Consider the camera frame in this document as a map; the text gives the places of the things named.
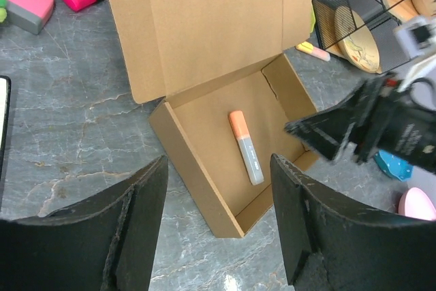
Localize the black wire wooden shelf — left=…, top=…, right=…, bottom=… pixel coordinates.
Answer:
left=312, top=0, right=418, bottom=74

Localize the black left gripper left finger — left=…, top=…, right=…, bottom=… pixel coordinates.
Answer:
left=1, top=156, right=168, bottom=290

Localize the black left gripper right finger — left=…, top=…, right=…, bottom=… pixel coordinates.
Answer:
left=270, top=154, right=435, bottom=290

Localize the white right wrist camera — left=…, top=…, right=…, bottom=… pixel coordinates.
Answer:
left=394, top=16, right=435, bottom=106

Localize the white square plate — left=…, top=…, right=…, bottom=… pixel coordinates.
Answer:
left=0, top=76, right=12, bottom=175

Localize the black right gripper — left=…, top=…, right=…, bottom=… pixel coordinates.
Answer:
left=284, top=76, right=435, bottom=172

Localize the brown cardboard box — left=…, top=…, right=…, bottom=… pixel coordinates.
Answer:
left=108, top=0, right=317, bottom=238

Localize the orange highlighter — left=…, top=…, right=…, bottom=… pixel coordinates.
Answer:
left=228, top=110, right=264, bottom=185

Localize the yellow highlighter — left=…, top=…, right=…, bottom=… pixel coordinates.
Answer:
left=296, top=42, right=330, bottom=62

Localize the green dotted plate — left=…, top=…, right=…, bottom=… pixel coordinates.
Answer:
left=310, top=6, right=316, bottom=33

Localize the pink plate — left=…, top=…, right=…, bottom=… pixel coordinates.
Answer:
left=398, top=187, right=436, bottom=221

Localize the beige painted plate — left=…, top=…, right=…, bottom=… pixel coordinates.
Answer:
left=334, top=5, right=380, bottom=74

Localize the pink eraser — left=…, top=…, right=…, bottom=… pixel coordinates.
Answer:
left=5, top=0, right=55, bottom=35

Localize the blue dotted plate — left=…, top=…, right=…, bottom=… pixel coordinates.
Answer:
left=374, top=150, right=414, bottom=182

